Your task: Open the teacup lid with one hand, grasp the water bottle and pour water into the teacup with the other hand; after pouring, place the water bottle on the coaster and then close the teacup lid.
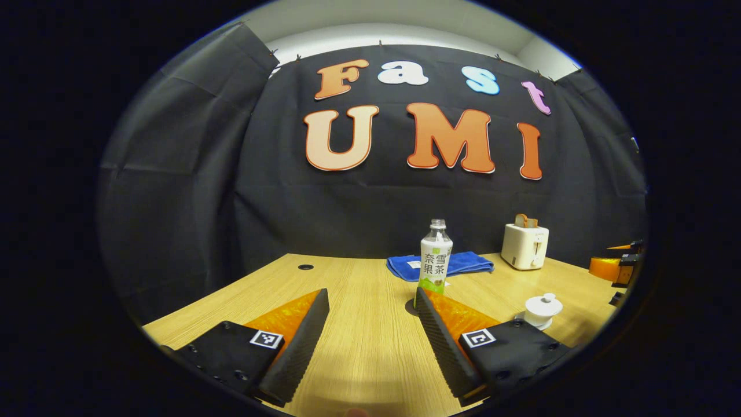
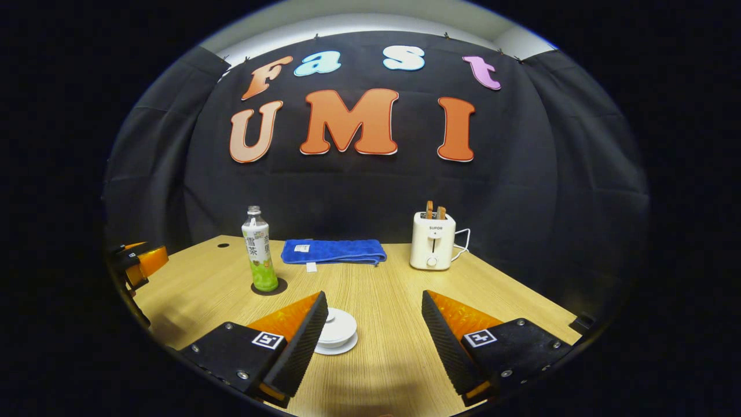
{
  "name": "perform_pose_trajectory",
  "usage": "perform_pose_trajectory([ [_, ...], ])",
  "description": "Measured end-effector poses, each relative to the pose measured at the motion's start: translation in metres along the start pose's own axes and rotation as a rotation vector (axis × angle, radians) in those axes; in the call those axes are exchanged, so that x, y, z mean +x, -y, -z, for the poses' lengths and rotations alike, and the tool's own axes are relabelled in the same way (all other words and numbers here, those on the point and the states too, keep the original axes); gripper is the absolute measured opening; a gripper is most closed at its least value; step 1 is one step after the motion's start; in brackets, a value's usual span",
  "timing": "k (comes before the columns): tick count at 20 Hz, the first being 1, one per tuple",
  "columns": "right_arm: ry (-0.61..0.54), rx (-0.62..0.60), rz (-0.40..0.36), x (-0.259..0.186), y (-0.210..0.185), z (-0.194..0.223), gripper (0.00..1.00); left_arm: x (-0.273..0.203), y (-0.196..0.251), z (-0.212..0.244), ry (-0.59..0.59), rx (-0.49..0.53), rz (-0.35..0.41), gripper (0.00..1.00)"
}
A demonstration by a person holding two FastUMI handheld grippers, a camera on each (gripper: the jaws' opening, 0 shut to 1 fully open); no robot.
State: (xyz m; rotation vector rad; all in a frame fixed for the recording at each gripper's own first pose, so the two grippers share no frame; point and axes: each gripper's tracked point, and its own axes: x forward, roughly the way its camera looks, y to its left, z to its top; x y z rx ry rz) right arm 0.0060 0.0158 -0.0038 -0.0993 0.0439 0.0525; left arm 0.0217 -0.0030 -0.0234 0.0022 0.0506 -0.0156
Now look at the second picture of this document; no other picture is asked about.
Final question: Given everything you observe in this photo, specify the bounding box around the clear green water bottle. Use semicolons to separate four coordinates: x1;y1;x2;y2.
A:
241;206;280;292

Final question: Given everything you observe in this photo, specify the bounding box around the cream white toaster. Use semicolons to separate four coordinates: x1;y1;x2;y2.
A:
410;211;457;271

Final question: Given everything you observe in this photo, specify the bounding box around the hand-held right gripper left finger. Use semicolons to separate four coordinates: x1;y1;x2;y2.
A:
179;291;329;409

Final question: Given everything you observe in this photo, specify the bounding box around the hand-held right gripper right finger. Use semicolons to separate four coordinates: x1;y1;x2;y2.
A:
421;290;579;407

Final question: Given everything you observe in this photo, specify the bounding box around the dark round coaster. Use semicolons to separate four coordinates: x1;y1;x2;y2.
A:
251;278;288;297

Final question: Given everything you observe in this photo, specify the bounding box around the white toaster cable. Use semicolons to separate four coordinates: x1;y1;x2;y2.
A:
452;228;471;262

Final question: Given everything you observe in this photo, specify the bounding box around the white saucer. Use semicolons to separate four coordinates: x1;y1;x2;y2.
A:
313;333;359;356

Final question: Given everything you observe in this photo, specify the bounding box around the blue folded towel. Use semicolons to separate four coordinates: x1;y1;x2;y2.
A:
281;239;387;273

